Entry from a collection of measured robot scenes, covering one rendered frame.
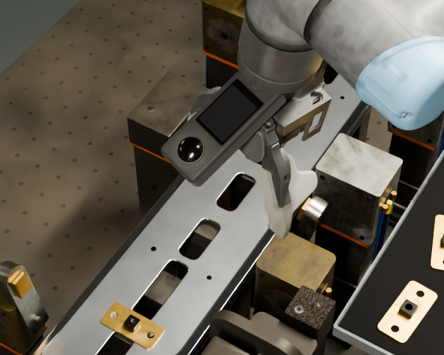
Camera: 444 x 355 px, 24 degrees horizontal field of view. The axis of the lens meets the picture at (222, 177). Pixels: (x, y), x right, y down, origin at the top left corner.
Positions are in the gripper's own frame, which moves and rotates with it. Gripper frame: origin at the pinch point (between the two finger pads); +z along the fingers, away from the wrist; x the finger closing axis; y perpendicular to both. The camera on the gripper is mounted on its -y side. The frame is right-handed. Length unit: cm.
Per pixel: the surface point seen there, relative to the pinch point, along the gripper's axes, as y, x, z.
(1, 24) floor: 67, 159, 160
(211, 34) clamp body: 42, 46, 44
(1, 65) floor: 57, 143, 158
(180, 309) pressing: 3.4, 5.9, 39.9
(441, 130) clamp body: 57, 6, 39
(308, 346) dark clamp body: 9.0, -11.3, 29.0
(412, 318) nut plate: 16.9, -18.2, 19.1
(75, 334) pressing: -9.9, 11.7, 41.5
